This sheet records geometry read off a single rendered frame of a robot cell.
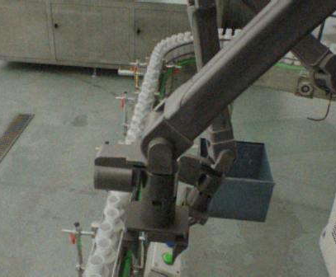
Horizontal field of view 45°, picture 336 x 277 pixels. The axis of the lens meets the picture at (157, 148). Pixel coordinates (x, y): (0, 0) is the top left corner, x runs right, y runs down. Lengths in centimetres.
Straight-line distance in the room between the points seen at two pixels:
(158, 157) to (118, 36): 412
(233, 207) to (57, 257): 127
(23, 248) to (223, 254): 126
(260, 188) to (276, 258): 108
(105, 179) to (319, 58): 60
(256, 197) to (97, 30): 330
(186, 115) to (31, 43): 447
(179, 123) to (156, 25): 403
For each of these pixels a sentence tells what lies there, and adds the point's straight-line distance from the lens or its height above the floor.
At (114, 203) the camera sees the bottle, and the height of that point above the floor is 117.
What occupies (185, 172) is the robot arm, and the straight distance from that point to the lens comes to 96.
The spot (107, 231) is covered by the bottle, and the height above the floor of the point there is 116.
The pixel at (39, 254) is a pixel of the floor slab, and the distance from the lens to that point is 269.
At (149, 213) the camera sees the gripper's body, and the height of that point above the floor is 152.
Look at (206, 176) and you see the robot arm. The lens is 98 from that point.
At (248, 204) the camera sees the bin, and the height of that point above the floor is 83.
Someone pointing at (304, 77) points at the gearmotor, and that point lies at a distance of 270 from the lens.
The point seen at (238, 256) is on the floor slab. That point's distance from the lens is 270.
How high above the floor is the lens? 195
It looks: 33 degrees down
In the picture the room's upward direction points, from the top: 3 degrees clockwise
